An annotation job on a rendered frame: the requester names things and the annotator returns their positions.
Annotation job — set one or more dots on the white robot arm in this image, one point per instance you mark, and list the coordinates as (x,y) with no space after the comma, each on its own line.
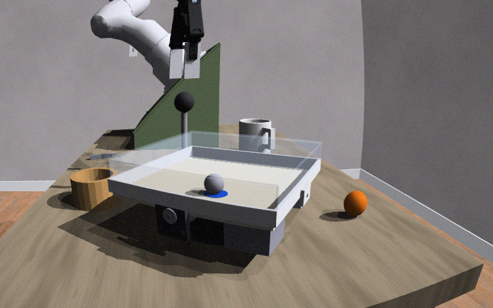
(118,20)

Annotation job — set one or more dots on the white mug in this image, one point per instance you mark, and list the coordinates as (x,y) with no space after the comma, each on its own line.
(256,127)

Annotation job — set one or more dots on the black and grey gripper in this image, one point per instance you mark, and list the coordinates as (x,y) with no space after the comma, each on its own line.
(187,27)

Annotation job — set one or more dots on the tan hollow cylinder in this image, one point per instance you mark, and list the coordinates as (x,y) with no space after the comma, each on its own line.
(90,190)

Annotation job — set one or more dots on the orange ball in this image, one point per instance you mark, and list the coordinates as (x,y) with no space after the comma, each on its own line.
(355,203)

